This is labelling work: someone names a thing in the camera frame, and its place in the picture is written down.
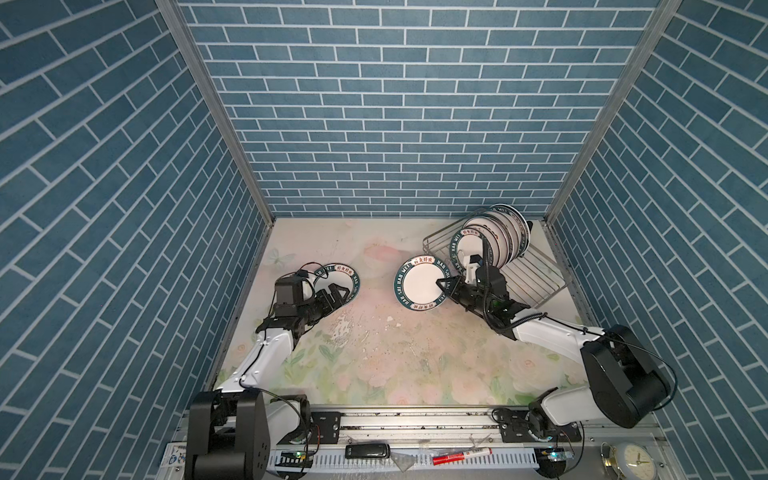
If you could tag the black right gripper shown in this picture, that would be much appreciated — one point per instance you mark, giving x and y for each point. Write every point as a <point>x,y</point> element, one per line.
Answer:
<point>463,285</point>

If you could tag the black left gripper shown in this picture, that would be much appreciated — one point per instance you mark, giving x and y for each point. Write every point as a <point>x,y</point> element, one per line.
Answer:
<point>324,300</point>

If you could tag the green rim white plate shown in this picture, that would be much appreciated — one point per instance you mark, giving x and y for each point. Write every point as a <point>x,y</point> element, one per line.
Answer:
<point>339,273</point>

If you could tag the rearmost plate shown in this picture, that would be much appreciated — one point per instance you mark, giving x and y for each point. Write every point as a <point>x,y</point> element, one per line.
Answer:
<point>499,233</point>

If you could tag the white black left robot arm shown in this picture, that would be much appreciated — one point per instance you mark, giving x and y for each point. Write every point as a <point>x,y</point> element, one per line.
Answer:
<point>232,429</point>

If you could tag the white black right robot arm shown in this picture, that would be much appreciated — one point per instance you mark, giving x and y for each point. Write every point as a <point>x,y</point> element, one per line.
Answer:
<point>624,381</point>

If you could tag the black rectangular device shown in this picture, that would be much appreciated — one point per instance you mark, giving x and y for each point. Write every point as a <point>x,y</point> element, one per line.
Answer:
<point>367,451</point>

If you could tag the left green circuit board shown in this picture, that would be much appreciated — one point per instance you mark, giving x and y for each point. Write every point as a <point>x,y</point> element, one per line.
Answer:
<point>294,460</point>

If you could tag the green circuit board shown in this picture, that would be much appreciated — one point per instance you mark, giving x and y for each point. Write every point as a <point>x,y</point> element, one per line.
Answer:
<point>294,460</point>
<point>553,457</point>

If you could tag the red marker pen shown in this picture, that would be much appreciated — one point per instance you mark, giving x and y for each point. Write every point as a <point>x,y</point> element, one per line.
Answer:
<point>461,456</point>

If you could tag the right green circuit board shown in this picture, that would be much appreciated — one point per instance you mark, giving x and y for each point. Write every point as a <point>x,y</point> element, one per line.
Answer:
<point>553,457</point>

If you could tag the white toothpaste box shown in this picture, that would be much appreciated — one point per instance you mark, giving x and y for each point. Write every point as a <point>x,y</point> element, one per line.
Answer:
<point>174,455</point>

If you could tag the white analog clock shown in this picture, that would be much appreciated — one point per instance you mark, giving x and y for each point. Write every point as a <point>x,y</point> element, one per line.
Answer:
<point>628,461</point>

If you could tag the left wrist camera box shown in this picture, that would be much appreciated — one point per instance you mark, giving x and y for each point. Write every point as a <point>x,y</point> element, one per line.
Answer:
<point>292,292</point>

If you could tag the chrome wire dish rack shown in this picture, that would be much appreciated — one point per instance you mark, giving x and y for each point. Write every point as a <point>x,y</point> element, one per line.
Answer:
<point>534,279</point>

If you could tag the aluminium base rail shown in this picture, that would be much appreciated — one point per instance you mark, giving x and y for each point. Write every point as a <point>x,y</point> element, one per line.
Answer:
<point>430,431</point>

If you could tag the aluminium corner frame post left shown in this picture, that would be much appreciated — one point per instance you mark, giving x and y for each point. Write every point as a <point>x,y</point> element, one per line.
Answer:
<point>181,33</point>

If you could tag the aluminium corner frame post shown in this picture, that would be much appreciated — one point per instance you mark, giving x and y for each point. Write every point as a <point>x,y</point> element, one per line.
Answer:
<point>181,33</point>
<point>657,24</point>

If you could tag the aluminium corner frame post right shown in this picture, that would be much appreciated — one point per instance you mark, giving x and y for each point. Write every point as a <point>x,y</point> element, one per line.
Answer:
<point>657,24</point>

